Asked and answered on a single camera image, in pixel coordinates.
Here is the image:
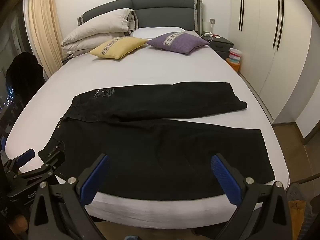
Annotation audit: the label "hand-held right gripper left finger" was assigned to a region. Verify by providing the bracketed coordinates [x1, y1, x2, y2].
[29, 153, 112, 240]

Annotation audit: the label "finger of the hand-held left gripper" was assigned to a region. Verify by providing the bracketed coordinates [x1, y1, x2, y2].
[4, 149, 35, 172]
[6, 151, 66, 197]

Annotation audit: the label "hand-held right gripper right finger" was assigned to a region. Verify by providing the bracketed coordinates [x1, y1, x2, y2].
[210, 153, 293, 240]

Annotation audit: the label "black pants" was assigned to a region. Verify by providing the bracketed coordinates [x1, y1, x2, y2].
[37, 81, 275, 202]

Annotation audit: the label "person's left hand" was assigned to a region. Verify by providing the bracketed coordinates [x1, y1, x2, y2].
[10, 215, 29, 234]

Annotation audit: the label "dark clothes pile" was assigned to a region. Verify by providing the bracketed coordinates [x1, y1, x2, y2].
[6, 52, 45, 105]

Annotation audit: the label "orange-brown bag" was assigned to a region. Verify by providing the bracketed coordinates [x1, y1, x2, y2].
[289, 200, 307, 227]

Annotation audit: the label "orange container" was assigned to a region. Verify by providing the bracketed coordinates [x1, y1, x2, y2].
[226, 58, 241, 73]

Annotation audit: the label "beige curtain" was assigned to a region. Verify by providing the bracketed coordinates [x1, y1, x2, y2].
[28, 0, 63, 78]

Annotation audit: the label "bed with white sheet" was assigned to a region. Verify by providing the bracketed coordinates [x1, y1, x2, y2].
[5, 26, 290, 230]

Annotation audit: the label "white wardrobe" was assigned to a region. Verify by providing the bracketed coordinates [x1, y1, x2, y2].
[230, 0, 320, 140]

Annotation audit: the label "dark grey nightstand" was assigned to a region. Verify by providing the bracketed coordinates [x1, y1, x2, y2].
[201, 35, 234, 59]

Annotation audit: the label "purple cushion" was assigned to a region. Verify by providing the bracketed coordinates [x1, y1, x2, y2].
[147, 32, 210, 55]

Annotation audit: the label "yellow cushion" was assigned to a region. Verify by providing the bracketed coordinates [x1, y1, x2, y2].
[89, 37, 149, 60]

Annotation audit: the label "folded beige duvet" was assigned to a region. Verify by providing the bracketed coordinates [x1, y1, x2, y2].
[61, 8, 138, 55]

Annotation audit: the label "white pillow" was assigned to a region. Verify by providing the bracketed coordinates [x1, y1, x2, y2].
[132, 26, 187, 39]

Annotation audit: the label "grey padded headboard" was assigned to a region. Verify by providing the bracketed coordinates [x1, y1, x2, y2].
[77, 0, 204, 37]

